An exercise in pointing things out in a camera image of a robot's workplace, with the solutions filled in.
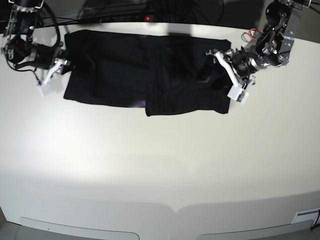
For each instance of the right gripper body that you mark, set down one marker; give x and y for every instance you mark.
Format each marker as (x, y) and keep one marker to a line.
(61, 64)

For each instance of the black printed T-shirt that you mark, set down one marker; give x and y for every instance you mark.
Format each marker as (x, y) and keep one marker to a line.
(157, 73)

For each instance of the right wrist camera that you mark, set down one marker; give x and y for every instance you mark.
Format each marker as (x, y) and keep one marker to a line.
(50, 88)

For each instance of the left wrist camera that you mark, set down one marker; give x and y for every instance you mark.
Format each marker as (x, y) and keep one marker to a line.
(238, 94)

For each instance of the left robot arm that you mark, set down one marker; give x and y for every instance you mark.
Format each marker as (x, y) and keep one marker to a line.
(271, 47)

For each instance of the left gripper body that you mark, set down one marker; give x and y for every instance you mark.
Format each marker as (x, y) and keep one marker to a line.
(243, 62)

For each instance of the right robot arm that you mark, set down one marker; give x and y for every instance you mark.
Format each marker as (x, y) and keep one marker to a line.
(21, 53)

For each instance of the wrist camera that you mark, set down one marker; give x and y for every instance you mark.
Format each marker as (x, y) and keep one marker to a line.
(50, 88)
(238, 94)

